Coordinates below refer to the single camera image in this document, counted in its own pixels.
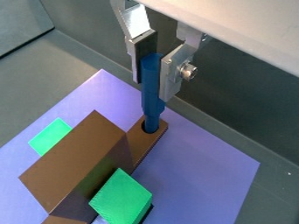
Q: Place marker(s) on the green U-shaped block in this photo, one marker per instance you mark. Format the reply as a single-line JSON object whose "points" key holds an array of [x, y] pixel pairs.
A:
{"points": [[121, 200]]}

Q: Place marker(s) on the blue cylindrical peg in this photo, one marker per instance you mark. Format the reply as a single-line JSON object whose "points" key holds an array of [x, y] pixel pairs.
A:
{"points": [[151, 103]]}

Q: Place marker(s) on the purple base board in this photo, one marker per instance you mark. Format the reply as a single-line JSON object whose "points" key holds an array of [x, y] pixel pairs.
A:
{"points": [[196, 174]]}

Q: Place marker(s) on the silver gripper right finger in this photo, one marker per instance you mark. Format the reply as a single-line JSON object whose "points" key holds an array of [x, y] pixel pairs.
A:
{"points": [[176, 67]]}

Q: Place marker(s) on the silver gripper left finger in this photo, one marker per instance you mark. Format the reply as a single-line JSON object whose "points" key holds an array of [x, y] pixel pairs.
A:
{"points": [[140, 36]]}

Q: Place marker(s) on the brown L-shaped block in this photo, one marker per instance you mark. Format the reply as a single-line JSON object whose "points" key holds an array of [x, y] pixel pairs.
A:
{"points": [[73, 169]]}

